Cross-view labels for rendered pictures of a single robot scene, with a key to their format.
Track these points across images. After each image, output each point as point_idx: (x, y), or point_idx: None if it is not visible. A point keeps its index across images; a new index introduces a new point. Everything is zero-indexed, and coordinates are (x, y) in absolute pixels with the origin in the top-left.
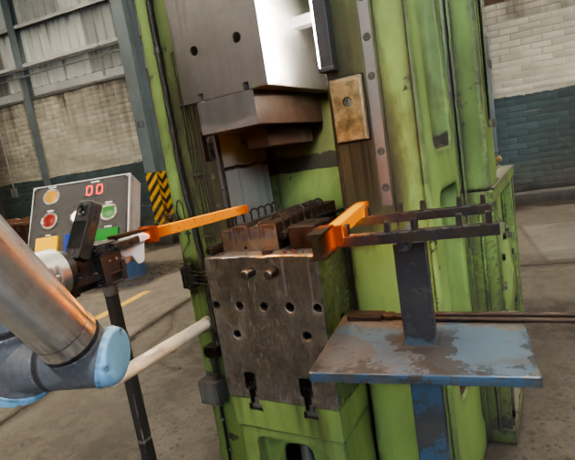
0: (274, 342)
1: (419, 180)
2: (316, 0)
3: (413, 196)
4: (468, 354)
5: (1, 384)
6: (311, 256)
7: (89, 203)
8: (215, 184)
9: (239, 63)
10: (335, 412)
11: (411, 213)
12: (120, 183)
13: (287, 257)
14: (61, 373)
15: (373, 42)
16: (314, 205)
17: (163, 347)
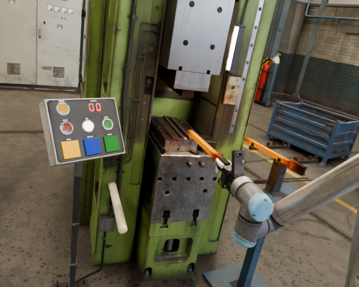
0: (187, 195)
1: (244, 124)
2: (239, 40)
3: (240, 130)
4: None
5: (257, 238)
6: None
7: (243, 152)
8: (145, 107)
9: (209, 60)
10: (205, 221)
11: (271, 146)
12: (110, 105)
13: (209, 157)
14: (280, 228)
15: (249, 66)
16: (178, 122)
17: (121, 204)
